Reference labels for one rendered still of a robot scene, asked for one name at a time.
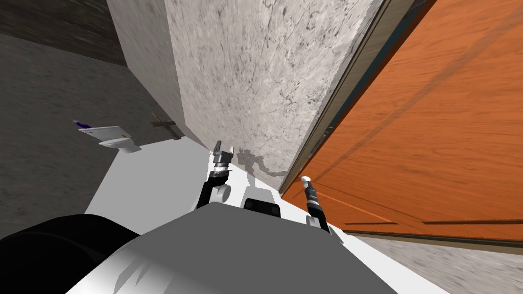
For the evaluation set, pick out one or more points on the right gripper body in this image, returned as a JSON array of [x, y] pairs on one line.
[[310, 190]]

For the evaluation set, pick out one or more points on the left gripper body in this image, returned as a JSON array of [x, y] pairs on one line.
[[222, 157]]

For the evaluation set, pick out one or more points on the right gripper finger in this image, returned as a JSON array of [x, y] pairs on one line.
[[305, 179]]

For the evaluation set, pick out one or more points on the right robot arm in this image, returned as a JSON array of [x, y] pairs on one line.
[[317, 210]]

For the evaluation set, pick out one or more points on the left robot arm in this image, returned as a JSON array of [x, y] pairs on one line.
[[49, 253]]

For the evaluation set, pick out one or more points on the brown cross-shaped fixture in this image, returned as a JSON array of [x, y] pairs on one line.
[[166, 125]]

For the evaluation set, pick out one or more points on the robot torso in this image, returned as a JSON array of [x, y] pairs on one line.
[[229, 253]]

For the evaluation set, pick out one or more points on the white toilet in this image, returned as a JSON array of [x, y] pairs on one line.
[[114, 139]]

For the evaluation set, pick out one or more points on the orange wooden door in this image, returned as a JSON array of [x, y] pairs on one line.
[[429, 134]]

